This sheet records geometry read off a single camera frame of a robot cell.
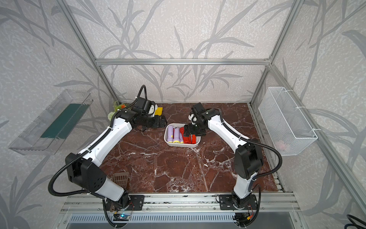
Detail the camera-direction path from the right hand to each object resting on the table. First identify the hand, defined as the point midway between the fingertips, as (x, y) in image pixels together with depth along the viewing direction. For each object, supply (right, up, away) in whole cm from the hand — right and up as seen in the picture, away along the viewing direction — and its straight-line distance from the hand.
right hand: (188, 133), depth 84 cm
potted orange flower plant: (-48, +16, +9) cm, 51 cm away
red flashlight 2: (-1, -5, +7) cm, 9 cm away
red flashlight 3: (+3, -6, +11) cm, 13 cm away
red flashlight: (-11, -2, +12) cm, 16 cm away
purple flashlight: (-13, -2, +11) cm, 17 cm away
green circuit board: (-33, -40, -14) cm, 54 cm away
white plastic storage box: (-8, -9, +9) cm, 15 cm away
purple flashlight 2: (-8, -2, +9) cm, 13 cm away
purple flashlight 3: (-6, -3, +11) cm, 14 cm away
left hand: (-16, +6, -3) cm, 17 cm away
